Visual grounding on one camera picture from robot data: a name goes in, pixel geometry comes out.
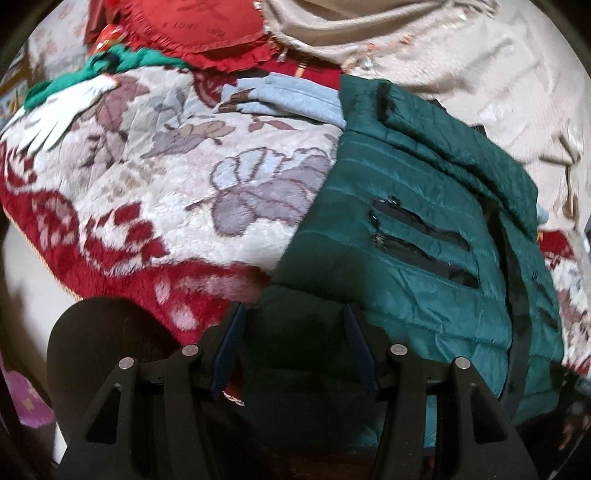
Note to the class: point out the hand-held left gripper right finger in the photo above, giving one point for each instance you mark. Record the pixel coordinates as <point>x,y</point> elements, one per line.
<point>360,350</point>

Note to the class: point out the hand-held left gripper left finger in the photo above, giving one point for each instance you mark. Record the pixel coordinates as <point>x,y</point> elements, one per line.
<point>228,350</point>

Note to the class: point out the green puffer jacket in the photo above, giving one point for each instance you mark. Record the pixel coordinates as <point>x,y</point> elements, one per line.
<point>415,194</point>

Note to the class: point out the red floral blanket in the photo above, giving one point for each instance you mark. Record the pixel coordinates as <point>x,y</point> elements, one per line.
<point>184,184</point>

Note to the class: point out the purple floral cloth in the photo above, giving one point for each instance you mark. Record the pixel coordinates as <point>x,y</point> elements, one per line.
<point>27,401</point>

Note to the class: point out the light blue folded cloth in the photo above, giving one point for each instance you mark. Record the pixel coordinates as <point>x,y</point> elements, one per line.
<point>295,97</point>

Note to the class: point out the white glove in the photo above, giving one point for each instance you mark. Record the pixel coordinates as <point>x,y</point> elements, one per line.
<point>60,120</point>

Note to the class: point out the green cloth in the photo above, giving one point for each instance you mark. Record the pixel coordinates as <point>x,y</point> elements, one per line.
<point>138,57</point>

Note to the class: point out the beige quilted bedspread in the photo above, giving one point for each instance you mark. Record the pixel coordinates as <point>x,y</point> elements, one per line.
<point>461,60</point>

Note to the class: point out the red heart pillow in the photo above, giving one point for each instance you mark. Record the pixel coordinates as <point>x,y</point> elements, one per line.
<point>194,27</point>

